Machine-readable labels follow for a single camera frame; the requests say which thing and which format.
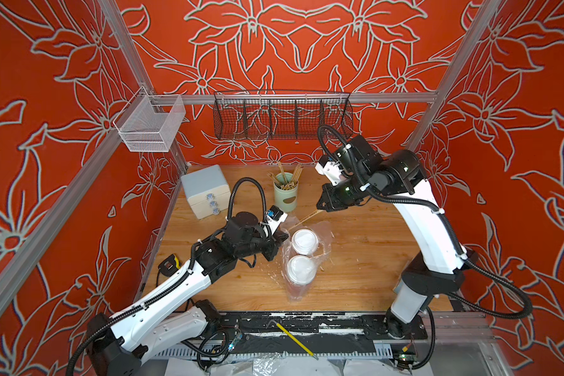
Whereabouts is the yellow pencil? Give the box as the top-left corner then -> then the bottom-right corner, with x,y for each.
269,320 -> 319,360

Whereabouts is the clear plastic hanging bin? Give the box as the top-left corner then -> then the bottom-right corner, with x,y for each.
113,86 -> 186,153

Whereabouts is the white drawer box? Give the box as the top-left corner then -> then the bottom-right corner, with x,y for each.
181,165 -> 230,219

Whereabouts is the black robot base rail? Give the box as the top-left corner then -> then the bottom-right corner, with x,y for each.
206,311 -> 429,342

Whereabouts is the yellow tape measure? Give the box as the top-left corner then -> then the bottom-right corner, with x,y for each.
158,254 -> 180,277

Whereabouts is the clear plastic carrier bag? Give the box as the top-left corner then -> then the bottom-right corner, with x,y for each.
280,217 -> 335,302

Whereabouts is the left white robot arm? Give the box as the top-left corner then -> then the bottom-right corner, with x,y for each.
65,177 -> 288,375

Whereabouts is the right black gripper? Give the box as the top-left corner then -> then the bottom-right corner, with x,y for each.
315,171 -> 377,209

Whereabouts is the black wire basket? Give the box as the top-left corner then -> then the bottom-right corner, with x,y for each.
213,89 -> 355,141

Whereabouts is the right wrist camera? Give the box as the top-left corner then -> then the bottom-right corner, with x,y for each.
316,155 -> 351,187

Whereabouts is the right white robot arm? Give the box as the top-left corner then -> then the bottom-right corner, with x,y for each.
316,125 -> 533,339

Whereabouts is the green chopstick holder cup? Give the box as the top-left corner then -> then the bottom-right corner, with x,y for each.
274,185 -> 299,213

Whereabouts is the cream milk tea cup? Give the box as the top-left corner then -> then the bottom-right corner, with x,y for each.
291,229 -> 319,257

